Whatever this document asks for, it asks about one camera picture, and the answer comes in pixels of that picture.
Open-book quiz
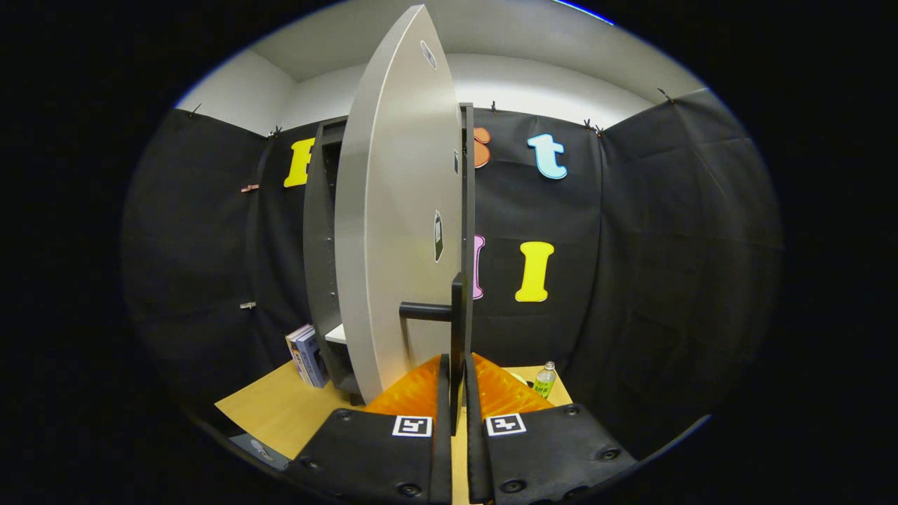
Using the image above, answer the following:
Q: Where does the dark grey shoe cabinet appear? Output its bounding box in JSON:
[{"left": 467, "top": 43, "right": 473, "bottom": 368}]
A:
[{"left": 303, "top": 116, "right": 367, "bottom": 406}]

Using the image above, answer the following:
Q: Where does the black backdrop cloth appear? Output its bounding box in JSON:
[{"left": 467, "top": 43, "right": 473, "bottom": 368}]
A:
[{"left": 119, "top": 88, "right": 783, "bottom": 460}]

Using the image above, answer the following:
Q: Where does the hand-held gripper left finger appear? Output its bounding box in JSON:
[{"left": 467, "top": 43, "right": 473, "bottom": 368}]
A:
[{"left": 284, "top": 353, "right": 455, "bottom": 505}]

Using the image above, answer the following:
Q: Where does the blue book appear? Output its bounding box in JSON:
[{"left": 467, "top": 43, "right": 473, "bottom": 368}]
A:
[{"left": 296, "top": 328, "right": 330, "bottom": 389}]

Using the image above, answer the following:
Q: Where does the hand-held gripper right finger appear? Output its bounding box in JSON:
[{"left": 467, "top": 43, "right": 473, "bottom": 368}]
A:
[{"left": 463, "top": 353, "right": 639, "bottom": 505}]

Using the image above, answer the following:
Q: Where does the long ceiling light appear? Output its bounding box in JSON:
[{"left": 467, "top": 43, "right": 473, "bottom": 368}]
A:
[{"left": 554, "top": 0, "right": 615, "bottom": 25}]

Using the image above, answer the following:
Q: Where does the green plastic bottle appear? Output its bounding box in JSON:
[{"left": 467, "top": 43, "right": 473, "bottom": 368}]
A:
[{"left": 533, "top": 361, "right": 558, "bottom": 399}]

